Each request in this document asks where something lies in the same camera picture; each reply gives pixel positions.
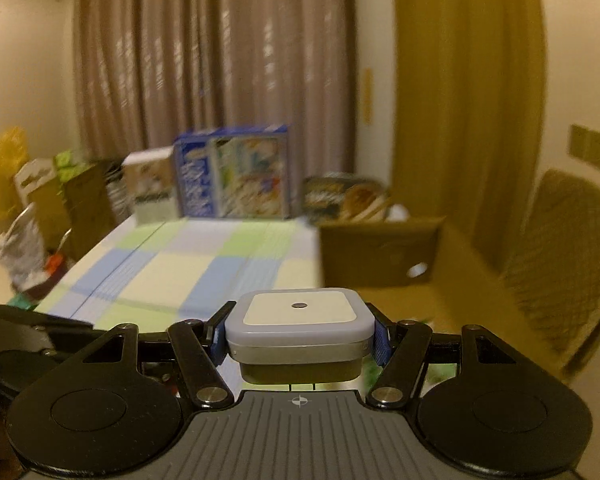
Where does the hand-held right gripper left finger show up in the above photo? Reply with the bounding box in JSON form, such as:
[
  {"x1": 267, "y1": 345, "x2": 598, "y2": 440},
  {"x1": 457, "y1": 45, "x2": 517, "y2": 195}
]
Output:
[{"x1": 65, "y1": 301, "x2": 236, "y2": 411}]

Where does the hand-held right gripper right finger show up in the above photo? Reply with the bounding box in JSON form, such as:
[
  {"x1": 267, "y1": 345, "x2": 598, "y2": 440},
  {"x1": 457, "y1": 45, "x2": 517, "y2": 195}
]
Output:
[{"x1": 367, "y1": 307, "x2": 538, "y2": 411}]

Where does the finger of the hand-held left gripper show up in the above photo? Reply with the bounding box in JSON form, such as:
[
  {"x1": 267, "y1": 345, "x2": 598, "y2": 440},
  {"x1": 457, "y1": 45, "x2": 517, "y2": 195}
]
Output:
[{"x1": 0, "y1": 305, "x2": 96, "y2": 333}]

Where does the white plug night light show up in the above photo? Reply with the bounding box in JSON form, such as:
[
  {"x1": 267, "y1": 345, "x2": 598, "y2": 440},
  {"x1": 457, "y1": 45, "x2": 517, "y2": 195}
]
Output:
[{"x1": 224, "y1": 287, "x2": 379, "y2": 386}]

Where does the checked cloth desktop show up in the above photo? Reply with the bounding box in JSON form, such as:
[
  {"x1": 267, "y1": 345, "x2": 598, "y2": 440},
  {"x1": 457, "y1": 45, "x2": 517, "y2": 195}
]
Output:
[{"x1": 32, "y1": 217, "x2": 381, "y2": 392}]

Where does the crumpled clear plastic bag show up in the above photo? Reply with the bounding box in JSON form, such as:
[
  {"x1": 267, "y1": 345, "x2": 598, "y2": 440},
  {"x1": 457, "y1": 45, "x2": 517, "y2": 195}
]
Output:
[{"x1": 0, "y1": 204, "x2": 47, "y2": 287}]

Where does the dark brown cardboard box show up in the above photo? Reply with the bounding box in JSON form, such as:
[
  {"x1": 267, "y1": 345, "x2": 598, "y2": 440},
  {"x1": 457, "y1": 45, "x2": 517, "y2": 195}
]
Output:
[{"x1": 62, "y1": 160, "x2": 119, "y2": 262}]

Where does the yellow plastic bag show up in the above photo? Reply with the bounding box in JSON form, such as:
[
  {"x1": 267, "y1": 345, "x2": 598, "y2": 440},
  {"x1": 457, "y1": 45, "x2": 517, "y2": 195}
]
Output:
[{"x1": 0, "y1": 127, "x2": 29, "y2": 222}]

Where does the white woven bag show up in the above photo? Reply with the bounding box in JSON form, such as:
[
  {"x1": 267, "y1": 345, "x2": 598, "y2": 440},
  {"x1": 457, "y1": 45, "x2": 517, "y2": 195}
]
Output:
[{"x1": 105, "y1": 162, "x2": 134, "y2": 222}]

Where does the black instant rice bowl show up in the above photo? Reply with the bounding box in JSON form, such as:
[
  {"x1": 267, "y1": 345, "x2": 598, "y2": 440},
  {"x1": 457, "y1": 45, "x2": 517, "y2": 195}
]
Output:
[{"x1": 302, "y1": 173, "x2": 392, "y2": 224}]

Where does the green tissue pack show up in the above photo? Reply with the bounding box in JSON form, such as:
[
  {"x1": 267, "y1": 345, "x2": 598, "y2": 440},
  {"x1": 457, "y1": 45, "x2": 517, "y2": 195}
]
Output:
[{"x1": 55, "y1": 149, "x2": 89, "y2": 172}]

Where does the blue milk carton box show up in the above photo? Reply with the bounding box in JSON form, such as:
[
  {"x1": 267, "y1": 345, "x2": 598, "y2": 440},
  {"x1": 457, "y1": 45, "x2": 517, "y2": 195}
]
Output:
[{"x1": 174, "y1": 125, "x2": 292, "y2": 220}]

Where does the white product box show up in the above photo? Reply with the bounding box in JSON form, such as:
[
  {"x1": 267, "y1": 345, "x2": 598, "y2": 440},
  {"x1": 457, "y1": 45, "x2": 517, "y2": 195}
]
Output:
[{"x1": 122, "y1": 147, "x2": 179, "y2": 224}]

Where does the chair with quilted cover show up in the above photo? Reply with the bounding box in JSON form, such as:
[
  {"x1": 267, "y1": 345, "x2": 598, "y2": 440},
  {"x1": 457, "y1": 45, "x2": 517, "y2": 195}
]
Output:
[{"x1": 500, "y1": 170, "x2": 600, "y2": 382}]

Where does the yellow curtain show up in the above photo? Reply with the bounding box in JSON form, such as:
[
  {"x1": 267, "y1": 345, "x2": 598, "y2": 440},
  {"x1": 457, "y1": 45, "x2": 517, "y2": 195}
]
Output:
[{"x1": 392, "y1": 0, "x2": 549, "y2": 271}]

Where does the shiny brown curtain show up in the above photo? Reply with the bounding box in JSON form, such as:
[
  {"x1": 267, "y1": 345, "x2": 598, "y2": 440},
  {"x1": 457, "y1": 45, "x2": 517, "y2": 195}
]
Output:
[{"x1": 72, "y1": 0, "x2": 357, "y2": 221}]

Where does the yellow wall strip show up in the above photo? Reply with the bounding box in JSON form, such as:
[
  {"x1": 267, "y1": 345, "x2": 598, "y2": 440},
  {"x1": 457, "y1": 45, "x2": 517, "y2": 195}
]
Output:
[{"x1": 361, "y1": 67, "x2": 374, "y2": 124}]

